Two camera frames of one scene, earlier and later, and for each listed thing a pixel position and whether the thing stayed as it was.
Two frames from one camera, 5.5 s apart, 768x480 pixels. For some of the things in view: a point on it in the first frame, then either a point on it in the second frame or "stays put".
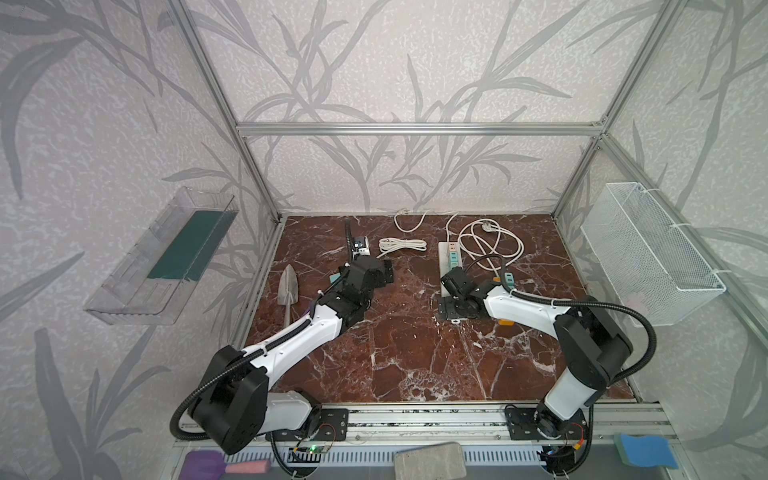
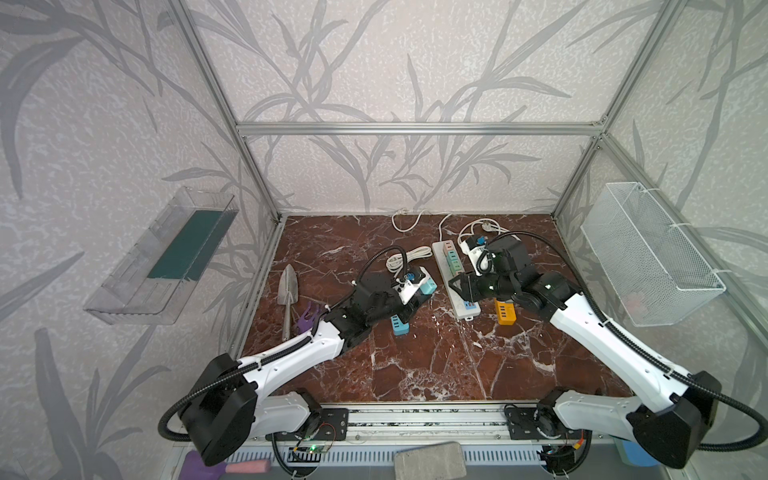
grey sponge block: [441, 461] stays put
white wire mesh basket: [645, 260] stays put
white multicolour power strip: [450, 257] stays put
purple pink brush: [210, 465] stays put
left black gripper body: [357, 255] → [395, 294]
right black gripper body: [459, 309] → [477, 284]
